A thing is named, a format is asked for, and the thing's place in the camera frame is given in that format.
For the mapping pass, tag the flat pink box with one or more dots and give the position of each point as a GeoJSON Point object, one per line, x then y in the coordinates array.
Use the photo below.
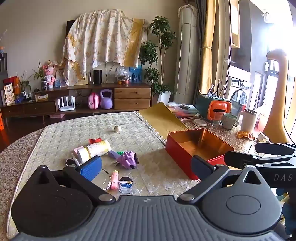
{"type": "Point", "coordinates": [56, 115]}

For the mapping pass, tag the yellow long-neck toy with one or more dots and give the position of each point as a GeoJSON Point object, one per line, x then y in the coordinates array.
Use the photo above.
{"type": "Point", "coordinates": [276, 115]}

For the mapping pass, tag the pink plush doll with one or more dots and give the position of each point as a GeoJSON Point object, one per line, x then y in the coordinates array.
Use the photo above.
{"type": "Point", "coordinates": [49, 74]}

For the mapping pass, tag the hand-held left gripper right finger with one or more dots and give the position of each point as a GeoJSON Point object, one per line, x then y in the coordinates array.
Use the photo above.
{"type": "Point", "coordinates": [200, 168]}

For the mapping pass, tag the orange red paper bag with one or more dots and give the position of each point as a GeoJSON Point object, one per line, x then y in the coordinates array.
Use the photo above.
{"type": "Point", "coordinates": [13, 82]}

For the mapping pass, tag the tall potted plant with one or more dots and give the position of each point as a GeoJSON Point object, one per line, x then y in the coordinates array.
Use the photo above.
{"type": "Point", "coordinates": [159, 46]}

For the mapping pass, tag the green mug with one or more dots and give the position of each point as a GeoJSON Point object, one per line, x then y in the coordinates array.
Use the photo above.
{"type": "Point", "coordinates": [227, 121]}

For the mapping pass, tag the floral cloth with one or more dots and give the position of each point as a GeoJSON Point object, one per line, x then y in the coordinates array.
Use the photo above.
{"type": "Point", "coordinates": [104, 37]}

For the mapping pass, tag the yellow curtain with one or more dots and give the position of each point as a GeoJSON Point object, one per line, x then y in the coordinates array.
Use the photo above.
{"type": "Point", "coordinates": [208, 46]}

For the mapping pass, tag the white standing air conditioner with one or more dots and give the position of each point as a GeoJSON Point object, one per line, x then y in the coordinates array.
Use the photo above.
{"type": "Point", "coordinates": [187, 58]}

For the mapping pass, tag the black television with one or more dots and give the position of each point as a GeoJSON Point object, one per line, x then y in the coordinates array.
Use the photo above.
{"type": "Point", "coordinates": [70, 27]}

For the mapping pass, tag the glass cup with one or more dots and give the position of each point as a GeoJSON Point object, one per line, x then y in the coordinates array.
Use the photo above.
{"type": "Point", "coordinates": [217, 119]}

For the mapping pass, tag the white crumpled packet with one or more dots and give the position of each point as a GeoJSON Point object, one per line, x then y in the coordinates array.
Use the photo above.
{"type": "Point", "coordinates": [262, 137]}

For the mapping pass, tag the round silver tin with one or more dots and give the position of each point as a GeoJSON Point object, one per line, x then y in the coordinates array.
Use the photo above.
{"type": "Point", "coordinates": [104, 179]}

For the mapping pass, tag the pink toy suitcase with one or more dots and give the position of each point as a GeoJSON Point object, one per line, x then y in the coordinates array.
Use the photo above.
{"type": "Point", "coordinates": [93, 100]}

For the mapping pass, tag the purple ridged toy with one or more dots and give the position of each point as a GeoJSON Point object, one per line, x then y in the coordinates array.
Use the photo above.
{"type": "Point", "coordinates": [128, 160]}

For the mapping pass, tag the cream snack box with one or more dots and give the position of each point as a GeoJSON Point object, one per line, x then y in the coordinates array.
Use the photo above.
{"type": "Point", "coordinates": [9, 95]}

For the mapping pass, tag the green plastic cone piece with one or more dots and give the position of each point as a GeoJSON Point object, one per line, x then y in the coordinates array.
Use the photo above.
{"type": "Point", "coordinates": [120, 153]}

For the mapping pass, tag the small potted plant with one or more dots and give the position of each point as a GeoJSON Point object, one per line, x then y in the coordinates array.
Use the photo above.
{"type": "Point", "coordinates": [42, 76]}

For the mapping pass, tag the yellow white bottle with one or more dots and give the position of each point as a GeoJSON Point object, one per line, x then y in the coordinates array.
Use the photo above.
{"type": "Point", "coordinates": [97, 149]}

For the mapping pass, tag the red tin box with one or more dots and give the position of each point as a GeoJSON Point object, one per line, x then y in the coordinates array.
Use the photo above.
{"type": "Point", "coordinates": [185, 148]}

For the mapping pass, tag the beige garlic bulb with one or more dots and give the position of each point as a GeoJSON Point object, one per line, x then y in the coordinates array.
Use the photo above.
{"type": "Point", "coordinates": [117, 129]}

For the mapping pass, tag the small black-lidded jar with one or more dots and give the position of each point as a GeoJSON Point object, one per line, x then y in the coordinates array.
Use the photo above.
{"type": "Point", "coordinates": [125, 186]}

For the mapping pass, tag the black cylindrical speaker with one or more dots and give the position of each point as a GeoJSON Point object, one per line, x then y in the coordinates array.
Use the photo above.
{"type": "Point", "coordinates": [97, 76]}

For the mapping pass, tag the cream quilted mat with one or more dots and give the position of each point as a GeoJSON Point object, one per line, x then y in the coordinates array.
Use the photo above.
{"type": "Point", "coordinates": [143, 148]}

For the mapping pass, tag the pink lip balm tube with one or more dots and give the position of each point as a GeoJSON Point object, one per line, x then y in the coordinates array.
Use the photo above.
{"type": "Point", "coordinates": [114, 179]}

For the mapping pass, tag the orange crumpled wrapper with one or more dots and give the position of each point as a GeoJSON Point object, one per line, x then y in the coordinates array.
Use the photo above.
{"type": "Point", "coordinates": [245, 135]}

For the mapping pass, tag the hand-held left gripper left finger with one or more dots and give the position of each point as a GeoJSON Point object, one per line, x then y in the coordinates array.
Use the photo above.
{"type": "Point", "coordinates": [89, 165]}

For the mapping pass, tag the clear snack bag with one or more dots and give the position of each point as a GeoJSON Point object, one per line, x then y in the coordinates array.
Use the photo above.
{"type": "Point", "coordinates": [122, 75]}

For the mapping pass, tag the pink rectangular block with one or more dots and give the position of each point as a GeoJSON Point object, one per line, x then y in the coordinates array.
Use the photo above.
{"type": "Point", "coordinates": [77, 153]}

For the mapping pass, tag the purple kettlebell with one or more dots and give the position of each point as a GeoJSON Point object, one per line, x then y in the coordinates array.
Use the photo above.
{"type": "Point", "coordinates": [106, 100]}

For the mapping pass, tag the white router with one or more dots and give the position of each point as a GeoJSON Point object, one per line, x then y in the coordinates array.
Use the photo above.
{"type": "Point", "coordinates": [66, 107]}

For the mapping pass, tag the wooden TV cabinet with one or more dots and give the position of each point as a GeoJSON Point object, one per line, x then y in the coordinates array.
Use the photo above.
{"type": "Point", "coordinates": [131, 97]}

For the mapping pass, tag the yellow wood-grain mat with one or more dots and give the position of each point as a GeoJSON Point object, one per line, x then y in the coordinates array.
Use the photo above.
{"type": "Point", "coordinates": [159, 120]}

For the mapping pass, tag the small dark teapot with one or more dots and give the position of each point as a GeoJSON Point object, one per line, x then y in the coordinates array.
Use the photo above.
{"type": "Point", "coordinates": [36, 90]}

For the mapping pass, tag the red candy wrapper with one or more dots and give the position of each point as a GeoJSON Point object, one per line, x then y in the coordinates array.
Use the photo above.
{"type": "Point", "coordinates": [94, 140]}

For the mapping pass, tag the brown patterned tablecloth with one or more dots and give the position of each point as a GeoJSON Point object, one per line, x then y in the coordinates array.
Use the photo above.
{"type": "Point", "coordinates": [13, 162]}

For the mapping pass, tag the round beige coaster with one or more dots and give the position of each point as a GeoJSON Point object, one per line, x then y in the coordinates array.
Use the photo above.
{"type": "Point", "coordinates": [199, 122]}

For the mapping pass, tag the small cardboard box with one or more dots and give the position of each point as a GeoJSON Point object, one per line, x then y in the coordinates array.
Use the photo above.
{"type": "Point", "coordinates": [41, 97]}

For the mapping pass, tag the blue photo card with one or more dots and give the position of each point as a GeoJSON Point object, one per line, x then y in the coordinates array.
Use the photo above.
{"type": "Point", "coordinates": [136, 75]}

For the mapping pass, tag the person's right hand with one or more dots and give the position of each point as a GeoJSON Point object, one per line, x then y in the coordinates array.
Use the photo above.
{"type": "Point", "coordinates": [290, 217]}

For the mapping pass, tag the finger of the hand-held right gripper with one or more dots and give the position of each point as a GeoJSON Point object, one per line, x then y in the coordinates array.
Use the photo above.
{"type": "Point", "coordinates": [240, 160]}
{"type": "Point", "coordinates": [272, 147]}

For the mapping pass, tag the green orange utensil holder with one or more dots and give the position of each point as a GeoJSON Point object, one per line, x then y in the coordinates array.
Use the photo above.
{"type": "Point", "coordinates": [208, 107]}

